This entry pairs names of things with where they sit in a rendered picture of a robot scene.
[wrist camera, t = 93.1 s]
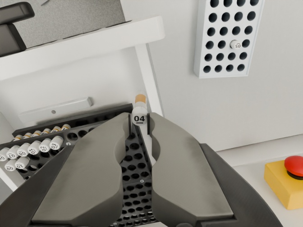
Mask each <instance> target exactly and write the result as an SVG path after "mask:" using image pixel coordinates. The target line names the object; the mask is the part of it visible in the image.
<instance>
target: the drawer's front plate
mask: <svg viewBox="0 0 303 227"><path fill-rule="evenodd" d="M163 38H165V30H164V25H163V20H162V16H160V15H155V14H154V15H150V16H146V17H143V18H138V19H135V20H132V21H131V22H127V23H123V24H119V25H116V26H112V27H107V28H102V29H99V30H96V31H93V32H88V33H85V34H80V35H78V36H74V37H70V38H66V39H60V40H57V41H54V42H51V43H47V44H43V45H40V46H35V47H32V48H29V49H26V50H25V51H22V52H19V53H15V54H11V55H7V56H4V57H0V81H1V80H4V79H8V78H12V77H16V76H20V75H24V74H28V73H32V72H36V71H40V70H43V69H47V68H51V67H55V66H59V65H63V64H67V63H71V62H75V61H79V60H82V59H87V58H90V57H94V56H98V55H102V54H106V53H110V52H114V51H118V50H122V49H126V48H129V47H133V46H137V45H141V44H145V43H149V42H153V41H157V40H160V39H163Z"/></svg>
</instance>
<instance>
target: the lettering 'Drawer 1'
mask: <svg viewBox="0 0 303 227"><path fill-rule="evenodd" d="M131 21H132V20H129V21H126V22H122V23H118V24H115V25H111V26H108V27H112V26H116V25H119V24H123V23H127V22H131ZM106 28H107V27H106ZM99 29H100V28H99ZM99 29H96V30H99ZM96 30H94V31H96ZM90 32H93V31H90ZM86 33H88V32H86ZM81 34H85V33H81ZM78 35H80V34H77V35H74V36H78ZM74 36H69V37H66V38H70V37H74ZM66 38H63V39H66ZM55 41H57V40H55ZM51 42H54V41H51ZM51 42H47V43H51ZM47 43H46V44H47ZM44 44H45V43H44ZM40 45H43V44H40ZM40 45H36V46H40ZM33 47H35V46H33ZM29 48H32V47H29ZM29 48H28V49H29Z"/></svg>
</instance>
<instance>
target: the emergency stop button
mask: <svg viewBox="0 0 303 227"><path fill-rule="evenodd" d="M284 166H285V168H286V169H287V170H288V171H289V172H290V173H292V174H294V175H297V176H301V177H303V157H302V156H298V155H294V156H289V157H287V158H286V159H285V162H284Z"/></svg>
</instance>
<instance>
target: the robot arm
mask: <svg viewBox="0 0 303 227"><path fill-rule="evenodd" d="M132 123H133V122H132V113H126V112H124V113H121V114H119V115H118V116H116V117H114V118H112V119H111V120H109V121H107V122H105V123H103V124H102V125H100V126H98V127H96V128H94V129H93V130H91V131H90V132H89V133H87V134H86V135H85V136H84V137H82V138H81V139H80V140H79V141H78V142H77V143H76V144H74V145H67V146H66V147H64V148H63V149H62V150H61V151H60V152H59V153H58V154H57V155H55V156H54V157H53V158H52V159H51V160H49V161H48V162H47V163H46V164H45V165H44V166H42V167H41V168H40V169H39V170H38V171H37V172H35V173H34V174H33V175H32V176H31V177H29V178H28V179H27V180H26V181H25V182H24V183H23V184H22V185H20V186H19V187H18V188H17V189H16V190H15V191H14V192H13V193H12V194H11V195H10V196H9V197H8V198H7V199H6V200H5V201H4V202H3V203H2V204H1V205H0V227H108V226H109V225H111V224H113V223H114V222H116V221H117V220H118V219H119V218H120V216H121V214H122V207H123V197H124V190H123V179H122V169H121V166H120V165H119V164H120V162H121V161H122V160H123V159H124V157H125V156H126V148H125V140H126V139H127V138H128V137H129V135H132ZM147 134H148V135H150V137H151V138H152V149H151V154H152V157H153V158H154V159H155V161H156V163H155V164H154V165H153V167H152V178H151V204H152V214H153V216H154V217H155V219H157V220H158V221H160V222H161V223H163V224H165V225H166V226H167V227H283V225H282V224H281V222H280V221H279V219H278V218H277V216H276V215H275V213H274V212H273V211H272V209H271V208H270V207H269V205H268V204H267V203H266V201H265V200H264V199H263V198H262V197H261V196H260V195H259V193H258V192H257V191H256V190H255V189H254V188H253V187H252V186H251V185H250V184H249V183H248V182H247V181H246V180H245V179H244V178H243V177H242V176H241V175H240V174H239V173H237V172H236V171H235V170H234V169H233V168H232V167H231V166H230V165H229V164H228V163H227V162H226V161H224V160H223V159H222V158H221V157H220V156H219V155H218V154H217V153H216V152H215V151H214V150H213V149H212V148H211V147H210V146H209V145H208V144H206V143H200V142H199V141H198V140H197V139H195V138H194V137H193V136H192V135H191V134H190V133H188V132H187V131H186V130H184V129H183V128H181V127H180V126H178V125H176V124H175V123H173V122H171V121H170V120H168V119H166V118H164V117H162V116H161V115H159V114H157V113H155V112H152V113H148V114H147Z"/></svg>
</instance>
